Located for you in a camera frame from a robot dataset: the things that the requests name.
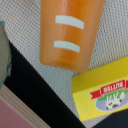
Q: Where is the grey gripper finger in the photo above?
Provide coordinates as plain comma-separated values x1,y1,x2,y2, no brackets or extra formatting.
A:
0,21,12,88

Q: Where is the yellow butter box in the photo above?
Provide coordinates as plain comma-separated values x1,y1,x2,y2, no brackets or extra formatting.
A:
72,57,128,121

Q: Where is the beige woven placemat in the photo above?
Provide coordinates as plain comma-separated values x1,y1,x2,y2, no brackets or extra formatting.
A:
0,0,128,128

